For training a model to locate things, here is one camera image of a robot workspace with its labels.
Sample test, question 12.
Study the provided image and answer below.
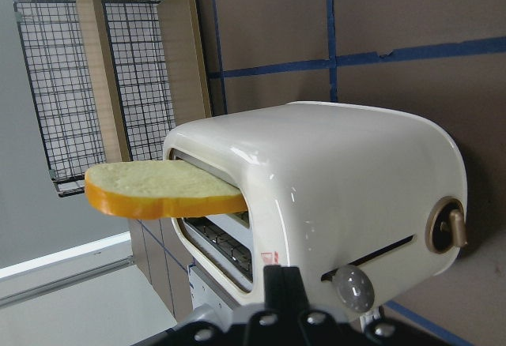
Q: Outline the white two-slot toaster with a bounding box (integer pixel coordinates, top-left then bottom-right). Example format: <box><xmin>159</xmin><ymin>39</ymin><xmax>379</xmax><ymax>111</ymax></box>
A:
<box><xmin>164</xmin><ymin>102</ymin><xmax>467</xmax><ymax>318</ymax></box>

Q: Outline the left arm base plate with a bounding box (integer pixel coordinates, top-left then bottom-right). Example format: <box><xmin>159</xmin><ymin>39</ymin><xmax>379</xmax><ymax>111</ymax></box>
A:
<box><xmin>187</xmin><ymin>264</ymin><xmax>239</xmax><ymax>329</ymax></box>

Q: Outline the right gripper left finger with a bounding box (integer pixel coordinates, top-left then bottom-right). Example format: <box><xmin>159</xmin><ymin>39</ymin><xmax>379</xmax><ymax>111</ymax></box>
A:
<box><xmin>263</xmin><ymin>265</ymin><xmax>283</xmax><ymax>314</ymax></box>

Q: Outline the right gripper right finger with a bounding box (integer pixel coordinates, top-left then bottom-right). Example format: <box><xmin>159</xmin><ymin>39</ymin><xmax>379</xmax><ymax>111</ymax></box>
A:
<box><xmin>281</xmin><ymin>266</ymin><xmax>310</xmax><ymax>325</ymax></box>

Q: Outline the wire basket with wooden shelf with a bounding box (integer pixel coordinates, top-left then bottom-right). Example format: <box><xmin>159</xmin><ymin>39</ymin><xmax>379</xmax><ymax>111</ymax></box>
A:
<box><xmin>13</xmin><ymin>0</ymin><xmax>212</xmax><ymax>197</ymax></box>

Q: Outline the yellow bread slice in toaster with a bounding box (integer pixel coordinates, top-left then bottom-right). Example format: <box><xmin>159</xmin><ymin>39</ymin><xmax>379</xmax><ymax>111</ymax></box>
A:
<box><xmin>85</xmin><ymin>160</ymin><xmax>247</xmax><ymax>220</ymax></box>

